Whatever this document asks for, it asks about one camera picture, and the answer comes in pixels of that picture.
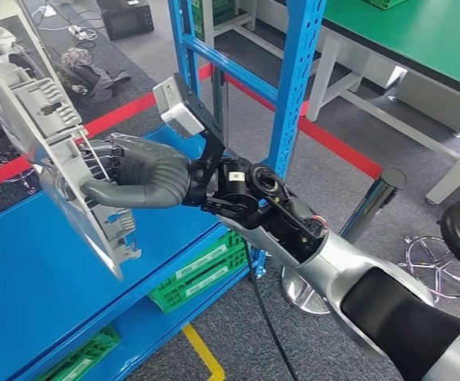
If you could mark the wrist camera with black bracket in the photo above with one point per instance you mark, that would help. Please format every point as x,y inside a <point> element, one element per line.
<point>174,110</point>

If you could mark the blue metal shelf rack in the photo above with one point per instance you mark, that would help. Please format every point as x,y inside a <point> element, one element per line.
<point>55,273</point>

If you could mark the white bench frame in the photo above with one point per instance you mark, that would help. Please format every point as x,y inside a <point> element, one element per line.
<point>210,21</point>

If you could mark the silver plastic hubcap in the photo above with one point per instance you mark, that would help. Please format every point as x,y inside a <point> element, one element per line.
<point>48,110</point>

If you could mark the black appliance box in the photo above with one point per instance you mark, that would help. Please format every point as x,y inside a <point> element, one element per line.
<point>129,21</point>

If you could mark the green top workbench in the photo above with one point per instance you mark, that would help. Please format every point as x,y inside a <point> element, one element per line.
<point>412,31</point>

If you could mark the silver black robot right arm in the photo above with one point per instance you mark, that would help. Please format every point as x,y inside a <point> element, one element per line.
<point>393,315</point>

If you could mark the green plastic crate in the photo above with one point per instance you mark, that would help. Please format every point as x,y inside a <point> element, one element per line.
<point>384,2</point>
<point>83,355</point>
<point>198,279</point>

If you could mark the green crate stack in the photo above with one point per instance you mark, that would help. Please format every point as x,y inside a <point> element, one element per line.
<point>198,21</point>

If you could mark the white power strip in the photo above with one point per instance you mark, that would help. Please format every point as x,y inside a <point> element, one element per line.
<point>80,32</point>

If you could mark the grey bag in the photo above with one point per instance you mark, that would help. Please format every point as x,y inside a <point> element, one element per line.
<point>95,79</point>

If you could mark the red barrier belt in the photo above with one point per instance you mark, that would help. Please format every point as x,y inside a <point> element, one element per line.
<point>127,110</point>
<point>333,142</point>

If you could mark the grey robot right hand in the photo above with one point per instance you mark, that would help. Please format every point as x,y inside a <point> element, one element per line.
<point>155,176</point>

